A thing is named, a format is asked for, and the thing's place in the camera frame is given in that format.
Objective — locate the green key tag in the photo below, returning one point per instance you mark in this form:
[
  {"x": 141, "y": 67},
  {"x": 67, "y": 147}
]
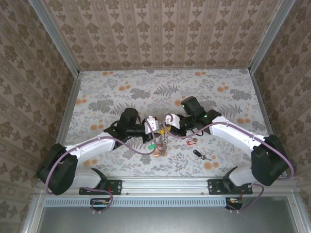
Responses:
[{"x": 151, "y": 147}]

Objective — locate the black key fob with key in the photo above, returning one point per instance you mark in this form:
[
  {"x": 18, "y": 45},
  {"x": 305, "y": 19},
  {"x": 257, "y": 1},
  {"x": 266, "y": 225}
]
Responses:
[{"x": 196, "y": 153}]

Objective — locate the aluminium table edge rail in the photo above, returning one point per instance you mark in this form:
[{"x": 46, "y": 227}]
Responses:
[
  {"x": 69, "y": 106},
  {"x": 263, "y": 109},
  {"x": 165, "y": 69}
]

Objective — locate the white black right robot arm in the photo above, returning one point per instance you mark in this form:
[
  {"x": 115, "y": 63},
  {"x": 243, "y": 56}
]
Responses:
[{"x": 233, "y": 132}]

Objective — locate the black connector box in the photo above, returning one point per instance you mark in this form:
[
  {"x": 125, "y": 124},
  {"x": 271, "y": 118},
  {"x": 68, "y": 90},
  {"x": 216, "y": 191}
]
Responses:
[
  {"x": 234, "y": 201},
  {"x": 99, "y": 202}
]

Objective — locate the aluminium frame bar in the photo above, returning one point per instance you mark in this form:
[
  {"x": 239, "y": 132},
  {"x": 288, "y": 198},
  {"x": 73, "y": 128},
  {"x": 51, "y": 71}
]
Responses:
[
  {"x": 32, "y": 216},
  {"x": 298, "y": 218}
]

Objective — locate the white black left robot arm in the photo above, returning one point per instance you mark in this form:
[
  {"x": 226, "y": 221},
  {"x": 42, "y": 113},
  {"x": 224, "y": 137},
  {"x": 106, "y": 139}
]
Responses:
[{"x": 90, "y": 148}]

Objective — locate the aluminium corner post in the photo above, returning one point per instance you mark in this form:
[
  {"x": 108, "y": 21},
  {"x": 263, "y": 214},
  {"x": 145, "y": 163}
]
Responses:
[
  {"x": 56, "y": 38},
  {"x": 269, "y": 36}
]

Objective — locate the brass key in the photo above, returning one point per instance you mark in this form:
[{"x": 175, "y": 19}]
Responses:
[{"x": 157, "y": 154}]

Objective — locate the grey metal panel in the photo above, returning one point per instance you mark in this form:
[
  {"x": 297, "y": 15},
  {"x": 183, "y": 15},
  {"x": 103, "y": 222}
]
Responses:
[{"x": 158, "y": 221}]

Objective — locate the red key tag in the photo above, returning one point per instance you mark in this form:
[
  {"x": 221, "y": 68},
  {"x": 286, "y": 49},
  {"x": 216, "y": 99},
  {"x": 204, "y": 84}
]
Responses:
[
  {"x": 159, "y": 144},
  {"x": 189, "y": 142}
]

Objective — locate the long aluminium base rail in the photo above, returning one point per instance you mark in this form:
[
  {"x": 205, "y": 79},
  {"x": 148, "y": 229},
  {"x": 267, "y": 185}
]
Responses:
[{"x": 165, "y": 185}]

